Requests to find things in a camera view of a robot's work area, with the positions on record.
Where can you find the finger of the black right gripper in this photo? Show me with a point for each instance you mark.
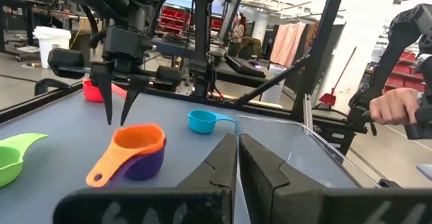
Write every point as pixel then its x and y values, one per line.
pixel 105 89
pixel 133 92

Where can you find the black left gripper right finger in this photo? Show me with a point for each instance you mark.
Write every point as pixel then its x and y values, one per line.
pixel 303 200

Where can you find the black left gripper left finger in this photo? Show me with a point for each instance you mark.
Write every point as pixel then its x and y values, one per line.
pixel 152 203

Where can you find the red measuring cup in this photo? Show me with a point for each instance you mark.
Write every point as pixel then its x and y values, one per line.
pixel 92 92

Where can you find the clear plastic basket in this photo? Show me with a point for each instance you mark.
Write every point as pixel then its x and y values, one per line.
pixel 303 156

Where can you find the orange measuring cup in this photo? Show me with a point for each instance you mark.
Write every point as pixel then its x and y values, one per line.
pixel 135 141

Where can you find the teal measuring cup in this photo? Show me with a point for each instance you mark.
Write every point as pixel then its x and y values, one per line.
pixel 200 122

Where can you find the green measuring cup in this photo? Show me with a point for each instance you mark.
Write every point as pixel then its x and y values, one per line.
pixel 10 163

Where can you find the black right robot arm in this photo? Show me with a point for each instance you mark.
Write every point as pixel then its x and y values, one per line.
pixel 202 31

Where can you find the black table clamp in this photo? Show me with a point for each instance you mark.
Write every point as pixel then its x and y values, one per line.
pixel 50 84

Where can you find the red storage bins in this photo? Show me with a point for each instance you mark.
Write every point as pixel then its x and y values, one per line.
pixel 405 75
pixel 173 18

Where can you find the white bucket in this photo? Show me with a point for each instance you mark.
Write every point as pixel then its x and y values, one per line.
pixel 50 45

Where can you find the silver metal bar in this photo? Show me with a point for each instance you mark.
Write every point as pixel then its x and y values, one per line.
pixel 307 112

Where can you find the red broom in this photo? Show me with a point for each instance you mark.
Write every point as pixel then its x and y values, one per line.
pixel 329 97

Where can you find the person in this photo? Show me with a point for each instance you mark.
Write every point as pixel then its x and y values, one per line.
pixel 237 31

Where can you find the olive chair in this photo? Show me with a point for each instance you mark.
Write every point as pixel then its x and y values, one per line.
pixel 249 48

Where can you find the person's hand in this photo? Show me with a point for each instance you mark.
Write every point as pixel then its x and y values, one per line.
pixel 393 106

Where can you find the pink hanging cloth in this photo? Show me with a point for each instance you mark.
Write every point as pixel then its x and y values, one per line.
pixel 287 43

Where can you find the black support strut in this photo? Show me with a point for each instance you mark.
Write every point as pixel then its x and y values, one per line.
pixel 324 31

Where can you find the black diagonal frame strut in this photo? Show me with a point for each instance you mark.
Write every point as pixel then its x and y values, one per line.
pixel 270 82

